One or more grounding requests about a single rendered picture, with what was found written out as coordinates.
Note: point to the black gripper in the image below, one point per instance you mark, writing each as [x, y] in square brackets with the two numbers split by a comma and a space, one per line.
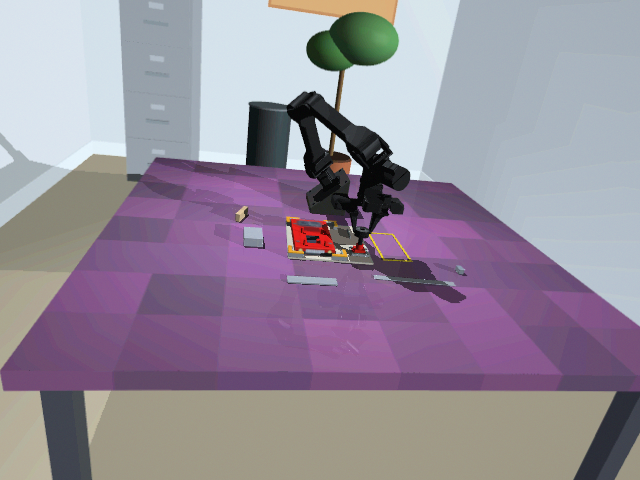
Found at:
[341, 201]

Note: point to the black tyre with grey wheel rim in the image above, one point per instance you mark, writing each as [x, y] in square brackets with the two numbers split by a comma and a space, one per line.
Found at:
[362, 232]

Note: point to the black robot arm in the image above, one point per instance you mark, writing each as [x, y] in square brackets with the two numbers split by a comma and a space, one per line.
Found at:
[361, 143]

